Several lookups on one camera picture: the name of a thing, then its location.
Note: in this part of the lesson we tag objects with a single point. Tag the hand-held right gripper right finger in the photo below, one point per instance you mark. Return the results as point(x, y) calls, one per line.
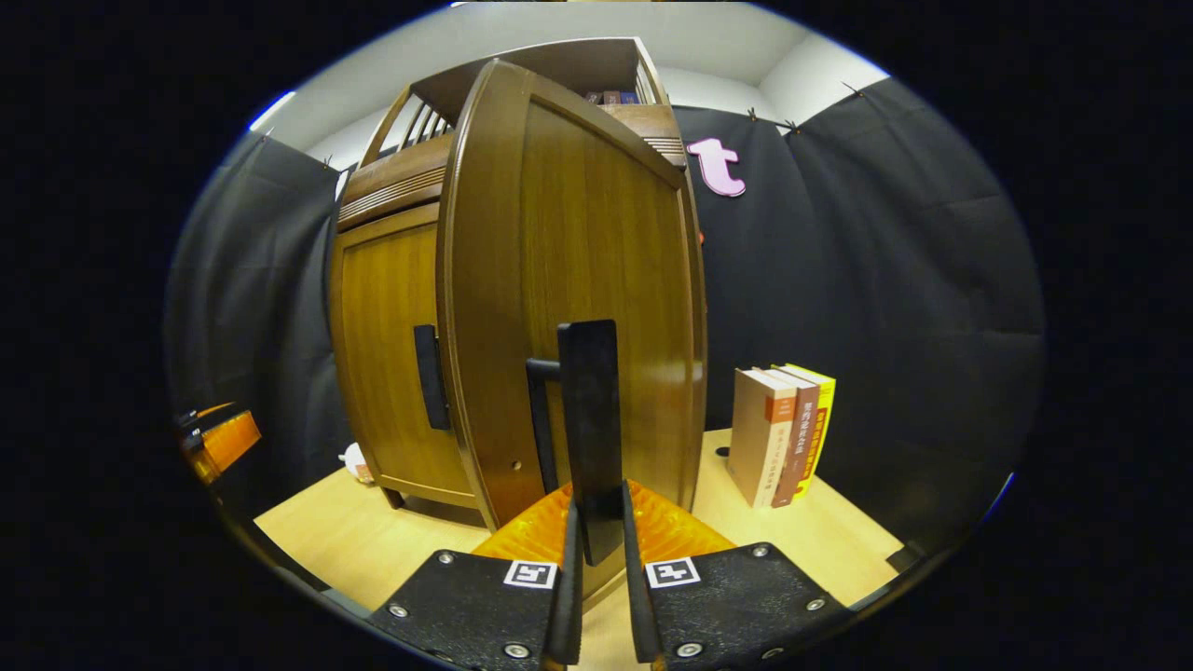
point(636, 596)

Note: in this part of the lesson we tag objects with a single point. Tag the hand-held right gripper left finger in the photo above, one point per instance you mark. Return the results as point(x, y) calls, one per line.
point(564, 596)

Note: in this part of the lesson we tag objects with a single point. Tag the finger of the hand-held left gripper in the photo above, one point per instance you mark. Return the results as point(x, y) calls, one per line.
point(228, 443)

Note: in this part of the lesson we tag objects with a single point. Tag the wooden double-door shoe cabinet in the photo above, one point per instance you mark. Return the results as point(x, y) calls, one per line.
point(559, 61)

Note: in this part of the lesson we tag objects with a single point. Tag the white crumpled bag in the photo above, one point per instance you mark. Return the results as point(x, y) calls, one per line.
point(354, 463)

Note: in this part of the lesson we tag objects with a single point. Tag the beige book orange band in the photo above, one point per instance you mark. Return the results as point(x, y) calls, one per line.
point(760, 438)

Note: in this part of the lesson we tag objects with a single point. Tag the brown red book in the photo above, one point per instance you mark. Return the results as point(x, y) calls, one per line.
point(803, 438)

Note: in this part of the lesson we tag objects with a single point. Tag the yellow book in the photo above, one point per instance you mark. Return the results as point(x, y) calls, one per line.
point(824, 419)

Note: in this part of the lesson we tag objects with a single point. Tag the black backdrop cloth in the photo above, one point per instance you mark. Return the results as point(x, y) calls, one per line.
point(885, 280)

